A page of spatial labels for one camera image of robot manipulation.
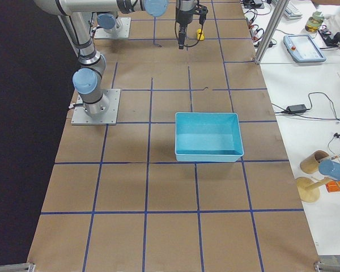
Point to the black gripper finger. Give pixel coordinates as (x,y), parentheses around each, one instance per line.
(181,36)
(201,20)

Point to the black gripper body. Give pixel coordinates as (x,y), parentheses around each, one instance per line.
(184,16)

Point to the yellow beetle toy car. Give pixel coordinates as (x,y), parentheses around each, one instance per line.
(200,35)

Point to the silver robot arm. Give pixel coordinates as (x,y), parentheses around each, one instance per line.
(87,79)
(109,22)

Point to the white keyboard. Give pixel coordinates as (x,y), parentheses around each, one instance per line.
(291,12)

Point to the light blue plastic bin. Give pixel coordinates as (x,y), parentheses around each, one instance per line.
(207,137)

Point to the blue teach pendant tablet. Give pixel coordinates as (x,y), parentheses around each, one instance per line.
(303,49)

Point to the amber glass jar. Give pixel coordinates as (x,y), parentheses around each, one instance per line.
(314,22)

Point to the black power adapter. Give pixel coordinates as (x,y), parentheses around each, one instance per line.
(295,109)

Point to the wooden cylinder cup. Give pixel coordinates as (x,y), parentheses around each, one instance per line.
(310,164)

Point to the wooden stand with disc base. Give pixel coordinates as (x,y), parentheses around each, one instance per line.
(308,190)

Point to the orange plastic piece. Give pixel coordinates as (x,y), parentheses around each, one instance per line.
(333,186)

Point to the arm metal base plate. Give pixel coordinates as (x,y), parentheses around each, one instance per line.
(122,34)
(101,113)

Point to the aluminium frame post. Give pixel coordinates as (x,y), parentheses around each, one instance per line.
(271,27)

